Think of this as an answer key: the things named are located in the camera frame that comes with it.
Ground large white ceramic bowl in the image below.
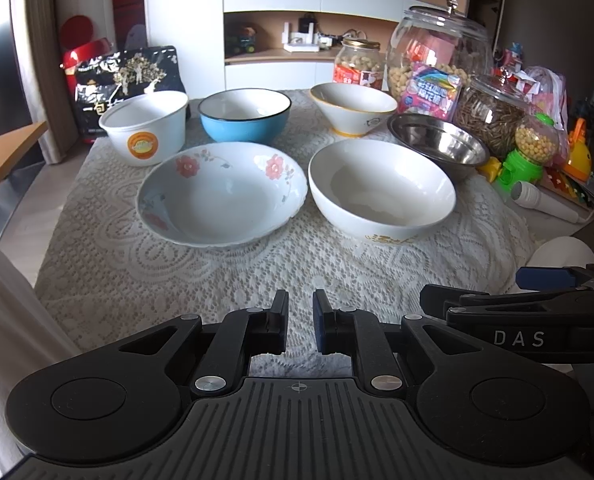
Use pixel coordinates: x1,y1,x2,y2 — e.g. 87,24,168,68
308,139,456,245

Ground stainless steel bowl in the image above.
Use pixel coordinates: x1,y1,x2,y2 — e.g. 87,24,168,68
387,114,490,183

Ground white conical bowl yellow rim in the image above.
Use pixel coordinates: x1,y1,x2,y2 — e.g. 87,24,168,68
309,82,398,138

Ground blue enamel bowl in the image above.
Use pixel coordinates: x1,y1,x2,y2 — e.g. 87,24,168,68
198,88,291,144

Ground white bowl with orange logo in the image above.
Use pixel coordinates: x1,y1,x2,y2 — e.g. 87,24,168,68
99,90,189,167

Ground yellow rubber duck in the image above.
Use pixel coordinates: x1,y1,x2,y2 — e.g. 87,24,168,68
476,156,503,183

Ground green gumball candy dispenser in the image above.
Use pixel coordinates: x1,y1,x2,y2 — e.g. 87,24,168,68
495,112,559,193

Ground floral white shallow bowl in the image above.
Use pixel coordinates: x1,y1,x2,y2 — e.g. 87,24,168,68
136,142,308,248

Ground white lace tablecloth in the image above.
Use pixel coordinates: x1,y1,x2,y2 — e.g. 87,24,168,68
35,139,536,376

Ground pink plastic snack bag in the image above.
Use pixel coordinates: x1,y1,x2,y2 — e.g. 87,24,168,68
524,66,568,130

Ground sunflower seed glass jar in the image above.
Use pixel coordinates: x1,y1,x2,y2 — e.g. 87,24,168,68
453,75,528,159

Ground pink marshmallow bag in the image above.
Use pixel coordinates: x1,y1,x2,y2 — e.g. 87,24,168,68
398,62,462,122

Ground person's leg grey trousers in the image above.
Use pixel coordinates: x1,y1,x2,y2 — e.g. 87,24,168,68
0,252,80,472

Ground large glass candy jar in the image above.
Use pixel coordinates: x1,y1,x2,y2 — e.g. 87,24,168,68
385,0,493,101

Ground peanut jar gold lid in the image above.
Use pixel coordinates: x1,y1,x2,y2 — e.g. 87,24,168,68
333,38,385,90

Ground black plum snack bag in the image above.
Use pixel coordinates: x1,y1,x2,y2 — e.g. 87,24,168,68
74,46,185,139

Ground green toy truck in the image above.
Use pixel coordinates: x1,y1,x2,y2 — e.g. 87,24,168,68
224,25,257,56

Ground white router on shelf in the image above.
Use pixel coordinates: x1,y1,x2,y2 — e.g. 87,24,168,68
281,14,335,53

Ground white tv cabinet shelf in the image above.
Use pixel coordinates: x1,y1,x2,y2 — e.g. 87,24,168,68
144,0,469,99

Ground wooden side table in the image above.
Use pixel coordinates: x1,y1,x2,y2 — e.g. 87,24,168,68
0,122,48,182

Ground red trash bin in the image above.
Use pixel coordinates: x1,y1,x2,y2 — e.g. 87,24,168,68
58,15,112,76

